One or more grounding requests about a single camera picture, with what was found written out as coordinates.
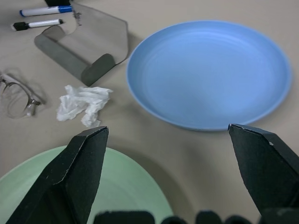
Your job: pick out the blue whiteboard marker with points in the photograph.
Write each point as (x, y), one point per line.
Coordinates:
(42, 11)

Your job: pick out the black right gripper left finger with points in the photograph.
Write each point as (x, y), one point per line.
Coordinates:
(70, 182)

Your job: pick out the black whiteboard marker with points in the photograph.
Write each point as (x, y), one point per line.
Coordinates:
(39, 24)

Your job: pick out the clear frame eyeglasses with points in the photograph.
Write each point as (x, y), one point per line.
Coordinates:
(30, 99)

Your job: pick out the white tissue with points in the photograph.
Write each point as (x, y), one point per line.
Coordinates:
(79, 102)

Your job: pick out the pale green plate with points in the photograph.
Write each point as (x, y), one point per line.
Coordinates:
(130, 186)

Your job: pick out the blue plate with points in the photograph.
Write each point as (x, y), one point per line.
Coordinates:
(210, 74)

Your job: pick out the grey rectangular sponge block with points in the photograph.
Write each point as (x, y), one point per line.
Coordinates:
(63, 56)

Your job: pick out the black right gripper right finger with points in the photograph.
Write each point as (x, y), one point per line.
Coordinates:
(264, 168)

